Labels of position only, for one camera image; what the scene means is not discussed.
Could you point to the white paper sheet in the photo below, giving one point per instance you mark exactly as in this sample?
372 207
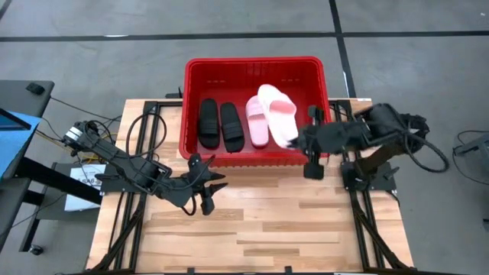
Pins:
76 198

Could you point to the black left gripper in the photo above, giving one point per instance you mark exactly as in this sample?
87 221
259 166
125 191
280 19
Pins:
187 187

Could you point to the grey equipment stand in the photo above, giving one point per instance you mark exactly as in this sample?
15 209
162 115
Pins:
477 147

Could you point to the red plastic bin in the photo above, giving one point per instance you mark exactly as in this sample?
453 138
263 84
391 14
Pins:
237 72

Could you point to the blue panel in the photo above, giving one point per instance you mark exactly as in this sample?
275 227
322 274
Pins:
15 145

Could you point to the black aluminium rail frame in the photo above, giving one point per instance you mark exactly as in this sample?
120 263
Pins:
168 103
355 206

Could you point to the black rubber slide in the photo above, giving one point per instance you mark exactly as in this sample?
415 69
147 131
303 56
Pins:
232 130
208 126

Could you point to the black side desk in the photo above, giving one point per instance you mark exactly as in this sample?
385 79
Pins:
19 99

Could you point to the small black box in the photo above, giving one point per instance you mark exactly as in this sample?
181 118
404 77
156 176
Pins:
35 88

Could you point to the pink rubber slide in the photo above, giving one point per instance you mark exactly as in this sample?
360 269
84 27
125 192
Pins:
256 130
280 118

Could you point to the black caster wheel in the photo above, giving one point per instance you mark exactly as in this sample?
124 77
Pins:
36 250

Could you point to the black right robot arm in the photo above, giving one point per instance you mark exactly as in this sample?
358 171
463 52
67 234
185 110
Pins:
382 118

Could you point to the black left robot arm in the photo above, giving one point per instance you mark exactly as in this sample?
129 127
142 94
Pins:
126 164

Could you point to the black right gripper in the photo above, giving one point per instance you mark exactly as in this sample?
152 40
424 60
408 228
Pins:
328 137

